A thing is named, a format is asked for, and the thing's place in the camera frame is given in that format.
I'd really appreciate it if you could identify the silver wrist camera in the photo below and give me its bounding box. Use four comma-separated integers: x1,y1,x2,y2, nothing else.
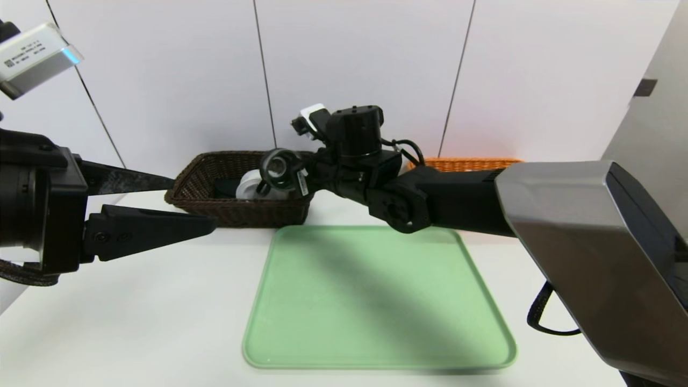
291,103,332,141
0,21,84,101

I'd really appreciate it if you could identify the black braided sleeve cable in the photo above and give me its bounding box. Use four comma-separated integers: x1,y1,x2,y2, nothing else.
526,280,583,337

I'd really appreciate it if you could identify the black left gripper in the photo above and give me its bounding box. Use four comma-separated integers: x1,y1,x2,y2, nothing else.
0,129,218,275

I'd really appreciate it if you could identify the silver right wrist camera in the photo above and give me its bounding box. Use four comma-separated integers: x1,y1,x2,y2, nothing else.
291,103,332,141

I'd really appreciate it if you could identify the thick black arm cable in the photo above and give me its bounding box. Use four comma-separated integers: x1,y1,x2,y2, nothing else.
0,259,61,287

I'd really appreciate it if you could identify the black leather pouch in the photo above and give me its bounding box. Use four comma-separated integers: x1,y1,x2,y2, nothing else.
214,179,243,199

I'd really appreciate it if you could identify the white round plastic cup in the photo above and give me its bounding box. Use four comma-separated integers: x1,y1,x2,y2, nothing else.
235,169,293,201

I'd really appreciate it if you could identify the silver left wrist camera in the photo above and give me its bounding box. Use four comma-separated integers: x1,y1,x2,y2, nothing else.
0,21,84,101

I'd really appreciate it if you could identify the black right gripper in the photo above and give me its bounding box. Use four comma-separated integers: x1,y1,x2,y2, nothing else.
256,149,341,198

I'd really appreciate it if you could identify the dark brown wicker basket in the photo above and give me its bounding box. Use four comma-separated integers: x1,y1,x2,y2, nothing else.
164,150,318,228

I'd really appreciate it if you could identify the light green plastic tray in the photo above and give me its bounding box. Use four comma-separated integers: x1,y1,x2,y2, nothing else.
241,225,518,370

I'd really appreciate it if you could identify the orange wicker basket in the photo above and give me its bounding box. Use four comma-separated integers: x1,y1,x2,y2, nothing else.
403,156,525,173

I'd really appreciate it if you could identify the thin black camera cable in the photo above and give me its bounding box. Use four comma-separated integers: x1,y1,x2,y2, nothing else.
381,138,426,168

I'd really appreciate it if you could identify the glass cup with black handle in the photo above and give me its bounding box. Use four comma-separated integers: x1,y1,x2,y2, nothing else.
256,148,305,197

